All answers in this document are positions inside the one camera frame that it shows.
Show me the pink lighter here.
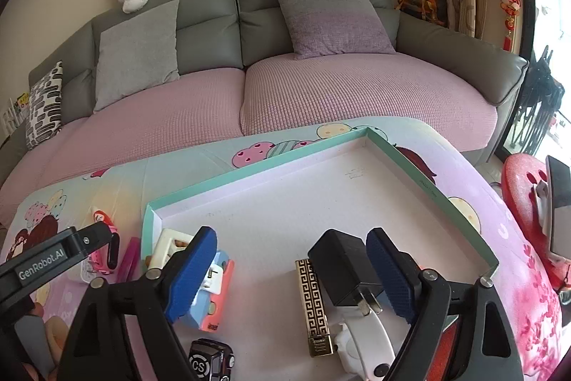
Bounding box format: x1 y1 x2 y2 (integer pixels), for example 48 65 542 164
117 237 141 281

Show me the gold patterned lighter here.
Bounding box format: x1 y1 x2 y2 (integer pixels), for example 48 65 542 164
294 258 335 359

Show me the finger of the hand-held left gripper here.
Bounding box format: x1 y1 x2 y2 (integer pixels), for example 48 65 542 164
71 221 121 271

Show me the red plastic stool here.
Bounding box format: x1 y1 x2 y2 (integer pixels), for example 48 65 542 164
501 153 571 288

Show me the white magazine rack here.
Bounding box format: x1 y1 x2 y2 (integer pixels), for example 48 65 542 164
0 93 30 136

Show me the pink watch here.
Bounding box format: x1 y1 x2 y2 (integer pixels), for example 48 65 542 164
81 229 117 284

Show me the white wristband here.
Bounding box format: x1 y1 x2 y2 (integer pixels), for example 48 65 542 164
332 312 415 379

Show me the printed blanket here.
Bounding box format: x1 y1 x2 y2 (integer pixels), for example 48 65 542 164
0 116 565 381

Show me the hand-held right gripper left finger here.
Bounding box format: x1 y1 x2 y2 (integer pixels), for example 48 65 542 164
56 226 219 381

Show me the grey purple cushion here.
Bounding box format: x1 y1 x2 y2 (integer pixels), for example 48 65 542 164
271 0 397 60

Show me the black and white patterned pillow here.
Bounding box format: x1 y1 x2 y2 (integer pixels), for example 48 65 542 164
26 60 64 150

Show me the teal-edged cardboard box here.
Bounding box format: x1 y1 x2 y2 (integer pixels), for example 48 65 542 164
140 126 499 381

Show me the black toy car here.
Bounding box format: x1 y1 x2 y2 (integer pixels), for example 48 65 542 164
188 339 236 381

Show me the black charger plug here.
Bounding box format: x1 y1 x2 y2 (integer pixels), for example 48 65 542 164
308 229 384 316

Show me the light grey cushion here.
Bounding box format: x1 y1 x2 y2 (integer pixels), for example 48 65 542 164
95 0 180 112

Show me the dark flat device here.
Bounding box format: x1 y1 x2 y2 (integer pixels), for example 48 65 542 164
545 155 571 259

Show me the grey sofa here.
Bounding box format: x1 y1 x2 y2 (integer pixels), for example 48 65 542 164
0 0 529 225

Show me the black metal rack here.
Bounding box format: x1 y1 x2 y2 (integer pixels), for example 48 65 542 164
509 46 565 159

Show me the pink sofa seat cover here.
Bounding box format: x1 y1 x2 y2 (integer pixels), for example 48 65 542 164
0 67 247 225
240 50 499 137

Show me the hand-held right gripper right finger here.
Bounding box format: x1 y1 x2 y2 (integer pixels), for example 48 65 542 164
366 227 525 381

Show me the white square charger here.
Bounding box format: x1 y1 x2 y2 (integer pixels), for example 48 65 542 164
147 228 199 272

